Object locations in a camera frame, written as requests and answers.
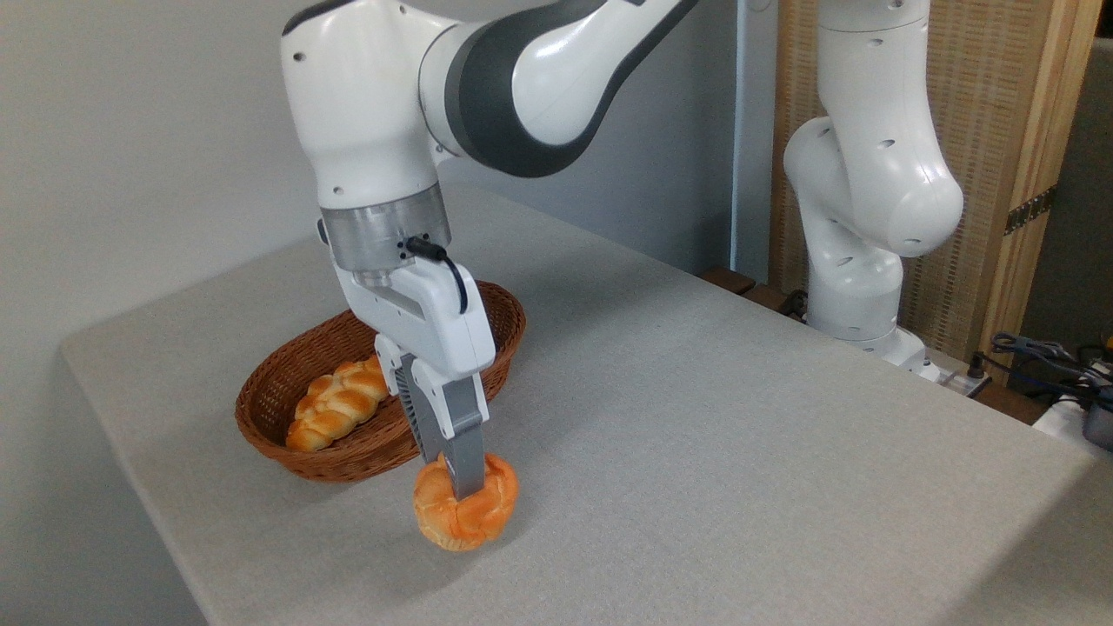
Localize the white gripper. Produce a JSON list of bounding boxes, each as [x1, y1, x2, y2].
[[334, 256, 497, 502]]

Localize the round knotted bread roll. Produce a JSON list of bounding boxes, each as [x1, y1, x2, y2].
[[412, 451, 521, 554]]

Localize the braided bread loaf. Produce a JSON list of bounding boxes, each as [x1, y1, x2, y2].
[[286, 354, 391, 453]]

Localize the brown wicker basket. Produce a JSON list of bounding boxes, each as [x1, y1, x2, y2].
[[235, 280, 528, 484]]

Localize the brown wooden base board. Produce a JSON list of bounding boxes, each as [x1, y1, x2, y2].
[[699, 267, 810, 321]]

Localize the metal screen hinge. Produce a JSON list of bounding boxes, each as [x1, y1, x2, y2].
[[1003, 185, 1058, 236]]

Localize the grey box with white base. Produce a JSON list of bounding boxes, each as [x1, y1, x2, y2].
[[1033, 383, 1113, 455]]

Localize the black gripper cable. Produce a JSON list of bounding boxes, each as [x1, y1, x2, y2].
[[403, 235, 470, 316]]

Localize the bundle of dark cables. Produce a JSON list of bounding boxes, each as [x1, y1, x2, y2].
[[990, 332, 1113, 403]]

